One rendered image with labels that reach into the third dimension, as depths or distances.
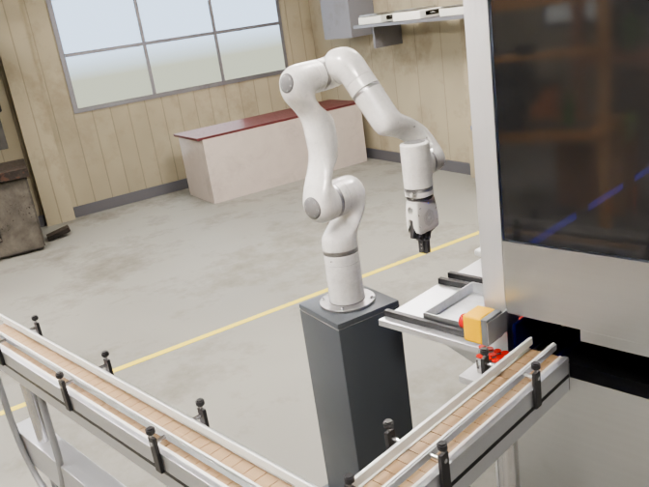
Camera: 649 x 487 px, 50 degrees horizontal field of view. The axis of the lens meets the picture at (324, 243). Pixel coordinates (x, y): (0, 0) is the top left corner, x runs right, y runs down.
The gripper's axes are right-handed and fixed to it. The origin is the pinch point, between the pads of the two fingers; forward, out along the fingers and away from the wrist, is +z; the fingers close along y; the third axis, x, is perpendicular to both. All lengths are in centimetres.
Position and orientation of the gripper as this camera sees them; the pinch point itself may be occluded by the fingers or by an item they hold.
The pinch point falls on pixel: (424, 245)
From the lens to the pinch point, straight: 208.8
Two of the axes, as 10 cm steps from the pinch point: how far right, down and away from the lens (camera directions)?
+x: -7.0, -1.3, 7.0
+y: 7.0, -3.2, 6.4
